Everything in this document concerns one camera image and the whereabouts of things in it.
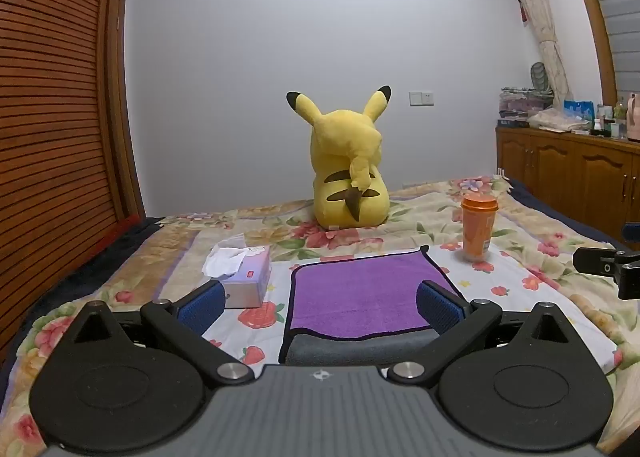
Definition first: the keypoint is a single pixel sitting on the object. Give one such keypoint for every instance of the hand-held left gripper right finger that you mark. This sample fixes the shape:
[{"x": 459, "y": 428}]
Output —
[{"x": 440, "y": 308}]

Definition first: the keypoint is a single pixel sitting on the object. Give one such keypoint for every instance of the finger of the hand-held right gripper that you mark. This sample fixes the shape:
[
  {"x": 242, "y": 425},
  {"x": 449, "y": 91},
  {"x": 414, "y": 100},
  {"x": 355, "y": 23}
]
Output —
[
  {"x": 597, "y": 262},
  {"x": 633, "y": 236}
]

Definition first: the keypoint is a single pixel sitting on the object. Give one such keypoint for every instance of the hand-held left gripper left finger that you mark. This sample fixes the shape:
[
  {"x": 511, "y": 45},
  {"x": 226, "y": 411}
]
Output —
[{"x": 202, "y": 306}]

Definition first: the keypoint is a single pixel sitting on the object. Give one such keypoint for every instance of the purple and grey towel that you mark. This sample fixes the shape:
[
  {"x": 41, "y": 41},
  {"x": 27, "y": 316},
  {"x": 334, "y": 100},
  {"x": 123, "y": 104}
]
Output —
[{"x": 357, "y": 292}]

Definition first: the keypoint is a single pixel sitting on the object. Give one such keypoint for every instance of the white tissue box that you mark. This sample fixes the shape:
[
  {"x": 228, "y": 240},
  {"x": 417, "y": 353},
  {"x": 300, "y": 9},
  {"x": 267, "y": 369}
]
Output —
[{"x": 247, "y": 282}]

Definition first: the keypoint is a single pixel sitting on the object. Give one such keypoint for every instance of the floral quilt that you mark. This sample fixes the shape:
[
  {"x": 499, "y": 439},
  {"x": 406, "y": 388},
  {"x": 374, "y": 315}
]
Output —
[{"x": 165, "y": 247}]

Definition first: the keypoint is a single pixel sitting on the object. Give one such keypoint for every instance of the white strawberry print cloth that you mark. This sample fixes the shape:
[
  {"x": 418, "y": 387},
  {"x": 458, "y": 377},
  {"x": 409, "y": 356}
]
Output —
[{"x": 520, "y": 287}]

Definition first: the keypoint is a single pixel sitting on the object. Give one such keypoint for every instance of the orange cup with lid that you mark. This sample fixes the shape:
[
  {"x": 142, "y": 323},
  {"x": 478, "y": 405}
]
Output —
[{"x": 477, "y": 232}]

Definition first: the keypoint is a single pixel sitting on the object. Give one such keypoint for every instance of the wooden cabinet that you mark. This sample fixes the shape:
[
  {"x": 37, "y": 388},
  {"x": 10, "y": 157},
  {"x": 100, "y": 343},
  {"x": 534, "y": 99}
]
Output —
[{"x": 565, "y": 167}]

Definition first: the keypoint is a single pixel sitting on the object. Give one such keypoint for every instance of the red cloth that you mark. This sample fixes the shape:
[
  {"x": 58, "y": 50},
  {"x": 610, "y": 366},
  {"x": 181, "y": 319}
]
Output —
[{"x": 131, "y": 219}]

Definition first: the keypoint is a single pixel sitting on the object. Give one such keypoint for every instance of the pink thermos jug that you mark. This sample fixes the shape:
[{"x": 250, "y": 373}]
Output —
[{"x": 634, "y": 117}]

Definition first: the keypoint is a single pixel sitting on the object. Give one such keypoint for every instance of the green bottle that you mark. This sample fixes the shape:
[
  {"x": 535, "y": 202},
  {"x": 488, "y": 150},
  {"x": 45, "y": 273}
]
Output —
[{"x": 620, "y": 109}]

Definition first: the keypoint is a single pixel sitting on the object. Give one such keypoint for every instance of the blue packet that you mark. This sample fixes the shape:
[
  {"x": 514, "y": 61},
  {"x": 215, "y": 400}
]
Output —
[{"x": 577, "y": 109}]

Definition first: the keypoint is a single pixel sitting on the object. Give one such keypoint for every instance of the beige crumpled cloth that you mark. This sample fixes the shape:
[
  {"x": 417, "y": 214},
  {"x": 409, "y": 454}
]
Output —
[{"x": 555, "y": 119}]

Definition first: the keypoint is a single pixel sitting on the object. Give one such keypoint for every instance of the stack of folded cloths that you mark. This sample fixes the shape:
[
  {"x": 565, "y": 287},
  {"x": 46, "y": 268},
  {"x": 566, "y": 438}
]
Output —
[{"x": 522, "y": 102}]

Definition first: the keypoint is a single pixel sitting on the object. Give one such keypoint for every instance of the yellow plush toy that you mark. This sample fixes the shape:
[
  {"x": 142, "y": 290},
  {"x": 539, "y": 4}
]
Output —
[{"x": 345, "y": 162}]

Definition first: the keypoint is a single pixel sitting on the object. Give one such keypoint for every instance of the grey-green hand fan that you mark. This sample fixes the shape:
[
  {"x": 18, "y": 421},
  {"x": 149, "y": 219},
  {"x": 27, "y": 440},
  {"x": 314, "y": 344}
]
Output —
[{"x": 540, "y": 74}]

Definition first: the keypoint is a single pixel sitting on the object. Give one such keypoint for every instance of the grey window blind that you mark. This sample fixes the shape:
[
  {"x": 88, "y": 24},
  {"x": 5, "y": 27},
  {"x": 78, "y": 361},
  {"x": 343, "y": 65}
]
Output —
[{"x": 622, "y": 7}]

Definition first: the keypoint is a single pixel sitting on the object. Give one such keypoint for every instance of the wooden louvered wardrobe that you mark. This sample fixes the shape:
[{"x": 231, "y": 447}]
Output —
[{"x": 55, "y": 112}]

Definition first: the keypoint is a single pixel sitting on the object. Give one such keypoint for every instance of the beige patterned curtain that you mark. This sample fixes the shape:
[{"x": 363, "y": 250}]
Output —
[{"x": 535, "y": 2}]

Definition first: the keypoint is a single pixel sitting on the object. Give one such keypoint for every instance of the white wall switch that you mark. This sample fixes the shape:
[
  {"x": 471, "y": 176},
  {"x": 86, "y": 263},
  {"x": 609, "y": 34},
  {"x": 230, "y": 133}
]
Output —
[{"x": 421, "y": 98}]

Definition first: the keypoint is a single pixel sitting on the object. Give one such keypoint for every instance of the wooden window frame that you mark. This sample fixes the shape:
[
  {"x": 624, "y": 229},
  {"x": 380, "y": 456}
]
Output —
[{"x": 592, "y": 17}]

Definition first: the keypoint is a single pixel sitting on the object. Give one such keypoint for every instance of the small red wall ornament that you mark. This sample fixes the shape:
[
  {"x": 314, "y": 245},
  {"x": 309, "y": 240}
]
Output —
[{"x": 523, "y": 12}]

